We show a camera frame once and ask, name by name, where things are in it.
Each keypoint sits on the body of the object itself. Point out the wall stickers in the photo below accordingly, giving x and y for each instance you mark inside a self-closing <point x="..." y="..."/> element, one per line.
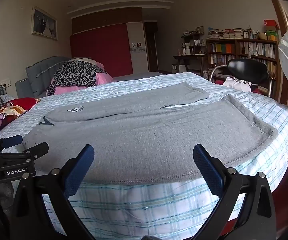
<point x="137" y="47"/>

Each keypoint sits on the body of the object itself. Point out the leopard print cloth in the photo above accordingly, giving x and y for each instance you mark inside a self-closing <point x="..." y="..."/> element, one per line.
<point x="76" y="73"/>

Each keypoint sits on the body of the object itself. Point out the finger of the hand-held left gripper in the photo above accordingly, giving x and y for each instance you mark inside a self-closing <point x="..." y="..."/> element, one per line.
<point x="31" y="150"/>
<point x="12" y="141"/>

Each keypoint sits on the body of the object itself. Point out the white wall socket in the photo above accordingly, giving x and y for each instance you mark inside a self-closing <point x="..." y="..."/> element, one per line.
<point x="5" y="83"/>

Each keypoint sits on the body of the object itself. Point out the framed wall photo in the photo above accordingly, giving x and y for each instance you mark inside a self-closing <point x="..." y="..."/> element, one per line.
<point x="44" y="23"/>

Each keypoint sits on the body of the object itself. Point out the red box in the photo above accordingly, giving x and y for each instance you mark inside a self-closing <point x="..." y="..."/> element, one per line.
<point x="271" y="23"/>

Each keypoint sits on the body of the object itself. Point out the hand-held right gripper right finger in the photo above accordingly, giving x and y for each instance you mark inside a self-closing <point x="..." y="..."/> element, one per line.
<point x="209" y="172"/>

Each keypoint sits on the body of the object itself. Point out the red wardrobe panel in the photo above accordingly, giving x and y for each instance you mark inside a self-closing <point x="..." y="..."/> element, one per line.
<point x="101" y="50"/>

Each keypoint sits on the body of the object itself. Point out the black chair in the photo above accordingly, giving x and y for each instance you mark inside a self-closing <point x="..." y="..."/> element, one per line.
<point x="249" y="71"/>

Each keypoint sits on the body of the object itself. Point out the red patterned quilt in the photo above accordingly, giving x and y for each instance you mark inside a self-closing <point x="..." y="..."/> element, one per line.
<point x="16" y="105"/>

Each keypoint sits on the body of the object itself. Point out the bed with plaid sheet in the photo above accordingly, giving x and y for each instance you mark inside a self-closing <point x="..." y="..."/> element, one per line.
<point x="134" y="210"/>

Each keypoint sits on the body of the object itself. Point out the stack of books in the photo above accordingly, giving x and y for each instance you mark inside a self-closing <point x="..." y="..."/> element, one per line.
<point x="224" y="33"/>

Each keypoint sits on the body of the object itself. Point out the green box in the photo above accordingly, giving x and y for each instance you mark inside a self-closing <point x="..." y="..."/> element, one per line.
<point x="272" y="35"/>

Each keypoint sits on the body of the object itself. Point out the wooden bookshelf with books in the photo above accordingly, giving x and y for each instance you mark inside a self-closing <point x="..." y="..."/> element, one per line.
<point x="249" y="50"/>

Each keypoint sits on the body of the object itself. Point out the dark wooden door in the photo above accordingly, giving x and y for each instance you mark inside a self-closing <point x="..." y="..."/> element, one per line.
<point x="151" y="47"/>

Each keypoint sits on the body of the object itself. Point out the small dark desk shelf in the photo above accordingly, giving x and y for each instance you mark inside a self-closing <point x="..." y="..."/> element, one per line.
<point x="194" y="40"/>

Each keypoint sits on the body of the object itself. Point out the grey sweatshirt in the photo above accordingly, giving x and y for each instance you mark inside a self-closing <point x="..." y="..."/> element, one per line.
<point x="146" y="135"/>

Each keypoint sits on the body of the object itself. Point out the wooden door frame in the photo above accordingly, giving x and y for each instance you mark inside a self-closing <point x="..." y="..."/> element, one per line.
<point x="275" y="10"/>

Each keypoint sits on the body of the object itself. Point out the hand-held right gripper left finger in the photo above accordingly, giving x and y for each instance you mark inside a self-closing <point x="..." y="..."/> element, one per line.
<point x="80" y="172"/>

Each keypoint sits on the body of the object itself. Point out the dark wooden desk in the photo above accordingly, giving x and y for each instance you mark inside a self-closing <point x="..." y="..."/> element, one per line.
<point x="189" y="57"/>

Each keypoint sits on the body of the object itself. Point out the white cloth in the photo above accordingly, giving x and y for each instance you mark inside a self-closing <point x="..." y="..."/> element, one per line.
<point x="237" y="85"/>

